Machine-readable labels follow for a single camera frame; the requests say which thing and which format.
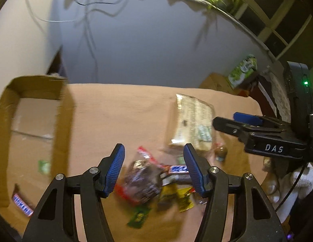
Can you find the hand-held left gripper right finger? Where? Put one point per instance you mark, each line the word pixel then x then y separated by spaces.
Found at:
pixel 193 172

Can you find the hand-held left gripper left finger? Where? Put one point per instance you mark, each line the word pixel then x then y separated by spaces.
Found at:
pixel 115 172

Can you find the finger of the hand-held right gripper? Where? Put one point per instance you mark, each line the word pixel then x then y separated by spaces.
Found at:
pixel 247 118
pixel 228 126

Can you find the dark chocolate bar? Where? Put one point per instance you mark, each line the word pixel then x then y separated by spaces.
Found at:
pixel 178 169
pixel 21 203

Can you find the yellow lidded jelly cup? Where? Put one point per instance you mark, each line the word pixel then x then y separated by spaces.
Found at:
pixel 220 152

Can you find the dark snack packet red edges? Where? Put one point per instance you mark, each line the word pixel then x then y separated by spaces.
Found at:
pixel 141 184
pixel 146 155

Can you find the clear bread packet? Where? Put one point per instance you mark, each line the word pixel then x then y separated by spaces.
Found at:
pixel 191 121

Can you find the yellow black candy wrapper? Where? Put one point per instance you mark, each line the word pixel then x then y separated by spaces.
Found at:
pixel 167 194

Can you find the white fluffy cloth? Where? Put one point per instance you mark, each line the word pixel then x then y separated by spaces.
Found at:
pixel 301 181

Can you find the closed brown cardboard box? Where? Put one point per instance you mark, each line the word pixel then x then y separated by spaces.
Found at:
pixel 214 83

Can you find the green snack bag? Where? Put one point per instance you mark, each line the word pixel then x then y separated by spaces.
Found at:
pixel 242 71

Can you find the green snack packet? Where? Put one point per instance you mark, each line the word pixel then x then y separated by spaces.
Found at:
pixel 138 215

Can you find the small green packet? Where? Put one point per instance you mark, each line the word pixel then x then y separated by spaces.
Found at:
pixel 44 167

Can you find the white cabinet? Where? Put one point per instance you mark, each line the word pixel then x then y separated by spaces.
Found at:
pixel 25 42

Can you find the white shelf frame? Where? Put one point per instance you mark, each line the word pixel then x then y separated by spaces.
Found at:
pixel 266 29

